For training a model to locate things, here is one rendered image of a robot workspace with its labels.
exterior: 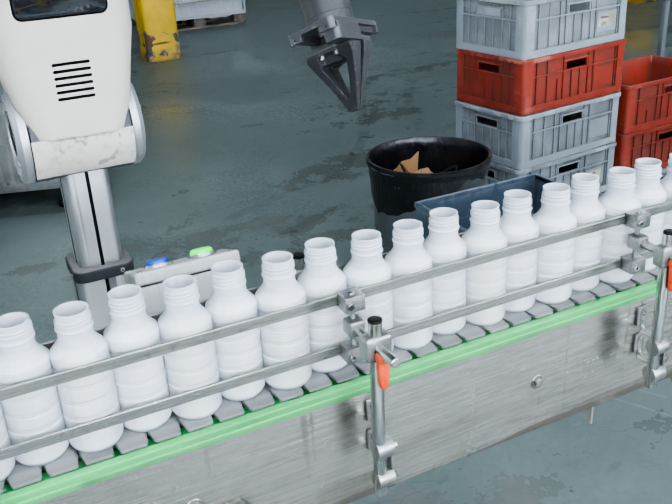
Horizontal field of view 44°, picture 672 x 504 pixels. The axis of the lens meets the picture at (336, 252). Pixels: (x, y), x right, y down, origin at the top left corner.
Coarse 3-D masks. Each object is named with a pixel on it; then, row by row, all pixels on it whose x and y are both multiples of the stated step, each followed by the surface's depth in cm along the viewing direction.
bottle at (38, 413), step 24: (24, 312) 85; (0, 336) 83; (24, 336) 84; (0, 360) 84; (24, 360) 84; (48, 360) 86; (0, 384) 84; (24, 408) 85; (48, 408) 86; (24, 432) 86; (48, 432) 87; (24, 456) 87; (48, 456) 88
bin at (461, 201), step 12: (516, 180) 178; (528, 180) 180; (540, 180) 179; (552, 180) 176; (456, 192) 172; (468, 192) 173; (480, 192) 175; (492, 192) 176; (540, 192) 180; (420, 204) 167; (432, 204) 170; (444, 204) 171; (456, 204) 173; (468, 204) 174; (540, 204) 181; (420, 216) 168; (468, 216) 175; (468, 228) 177; (588, 420) 142
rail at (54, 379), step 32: (608, 224) 113; (384, 256) 107; (480, 256) 104; (256, 288) 99; (384, 288) 99; (544, 288) 112; (256, 320) 92; (448, 320) 106; (160, 352) 88; (320, 352) 98; (32, 384) 83; (224, 384) 93; (128, 416) 89; (0, 448) 84; (32, 448) 85
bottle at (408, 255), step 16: (400, 224) 103; (416, 224) 103; (400, 240) 101; (416, 240) 101; (400, 256) 102; (416, 256) 101; (400, 272) 101; (400, 288) 102; (416, 288) 102; (400, 304) 103; (416, 304) 103; (432, 304) 106; (400, 320) 104; (416, 320) 104; (400, 336) 105; (416, 336) 105
